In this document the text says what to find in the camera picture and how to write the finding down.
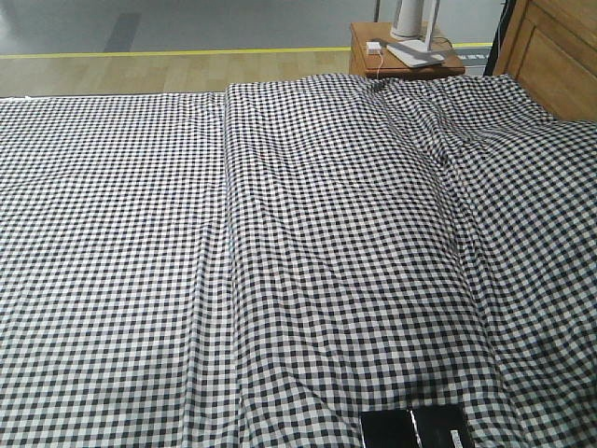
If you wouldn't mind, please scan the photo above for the black pink smartphone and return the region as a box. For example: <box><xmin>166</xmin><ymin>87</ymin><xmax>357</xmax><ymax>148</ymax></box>
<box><xmin>360</xmin><ymin>404</ymin><xmax>475</xmax><ymax>448</ymax></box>

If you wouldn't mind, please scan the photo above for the black white checkered quilt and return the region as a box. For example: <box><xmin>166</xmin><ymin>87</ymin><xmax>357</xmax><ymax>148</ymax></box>
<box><xmin>224</xmin><ymin>75</ymin><xmax>596</xmax><ymax>447</ymax></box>

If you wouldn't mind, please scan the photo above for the wooden nightstand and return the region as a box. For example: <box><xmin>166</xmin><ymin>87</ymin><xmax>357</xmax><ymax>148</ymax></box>
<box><xmin>349</xmin><ymin>22</ymin><xmax>465</xmax><ymax>80</ymax></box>

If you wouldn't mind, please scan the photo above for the white charger adapter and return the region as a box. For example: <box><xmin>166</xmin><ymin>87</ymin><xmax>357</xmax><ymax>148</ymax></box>
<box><xmin>366</xmin><ymin>41</ymin><xmax>382</xmax><ymax>54</ymax></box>

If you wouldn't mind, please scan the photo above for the black white checkered bedsheet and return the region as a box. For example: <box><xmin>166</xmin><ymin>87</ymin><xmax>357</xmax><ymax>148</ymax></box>
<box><xmin>1</xmin><ymin>93</ymin><xmax>238</xmax><ymax>447</ymax></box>

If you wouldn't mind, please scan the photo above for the white cylindrical appliance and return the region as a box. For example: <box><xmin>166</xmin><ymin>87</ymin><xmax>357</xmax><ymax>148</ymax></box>
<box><xmin>390</xmin><ymin>0</ymin><xmax>424</xmax><ymax>39</ymax></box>

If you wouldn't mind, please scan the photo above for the wooden headboard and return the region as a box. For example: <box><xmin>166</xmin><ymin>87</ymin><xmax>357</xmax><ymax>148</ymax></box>
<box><xmin>493</xmin><ymin>0</ymin><xmax>596</xmax><ymax>121</ymax></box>

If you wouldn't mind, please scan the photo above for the white charger cable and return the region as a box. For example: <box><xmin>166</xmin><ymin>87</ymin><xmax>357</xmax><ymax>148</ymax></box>
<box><xmin>374</xmin><ymin>40</ymin><xmax>397</xmax><ymax>79</ymax></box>

